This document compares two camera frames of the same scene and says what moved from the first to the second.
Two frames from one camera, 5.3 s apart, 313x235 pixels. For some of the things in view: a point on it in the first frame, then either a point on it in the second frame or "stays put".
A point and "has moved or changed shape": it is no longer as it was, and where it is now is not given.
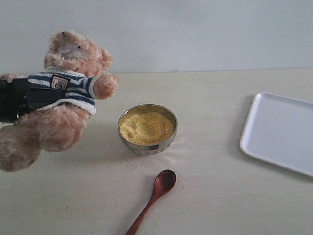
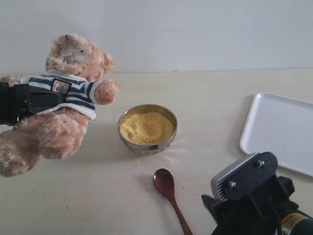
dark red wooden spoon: (164, 181) to (164, 182)
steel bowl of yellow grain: (147, 129) stays put
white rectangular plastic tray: (279, 129) stays put
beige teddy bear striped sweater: (84, 72) has moved or changed shape
